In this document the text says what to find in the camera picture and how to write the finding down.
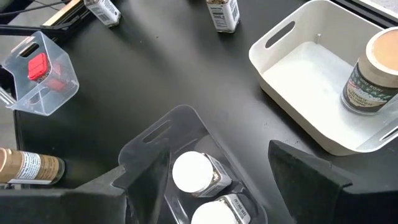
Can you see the grey translucent plastic bin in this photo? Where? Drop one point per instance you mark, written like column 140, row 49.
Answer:
column 186, row 124

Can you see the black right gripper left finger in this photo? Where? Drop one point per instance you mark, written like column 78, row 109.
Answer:
column 77, row 205

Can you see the clear plastic bin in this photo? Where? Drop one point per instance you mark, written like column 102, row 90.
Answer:
column 18, row 99

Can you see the wooden table base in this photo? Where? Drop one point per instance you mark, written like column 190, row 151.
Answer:
column 62, row 13

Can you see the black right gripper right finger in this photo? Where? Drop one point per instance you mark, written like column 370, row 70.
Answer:
column 326, row 202

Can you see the gold-lid furikake seasoning jar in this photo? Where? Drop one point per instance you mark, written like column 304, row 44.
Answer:
column 370, row 84
column 31, row 166

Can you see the white plastic bin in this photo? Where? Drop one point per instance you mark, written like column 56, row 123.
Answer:
column 304, row 93

